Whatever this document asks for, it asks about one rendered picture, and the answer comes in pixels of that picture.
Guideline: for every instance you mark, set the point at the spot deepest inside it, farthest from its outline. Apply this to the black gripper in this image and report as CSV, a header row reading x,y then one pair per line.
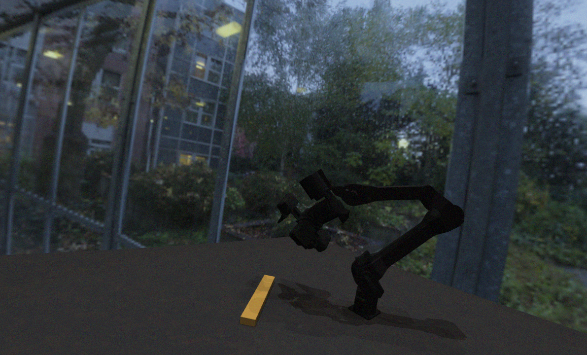
x,y
288,205

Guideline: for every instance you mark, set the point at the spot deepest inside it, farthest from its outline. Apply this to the orange bar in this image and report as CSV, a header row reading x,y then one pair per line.
x,y
256,304

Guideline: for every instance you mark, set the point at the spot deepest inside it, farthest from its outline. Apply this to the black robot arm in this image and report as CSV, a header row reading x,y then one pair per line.
x,y
367,269

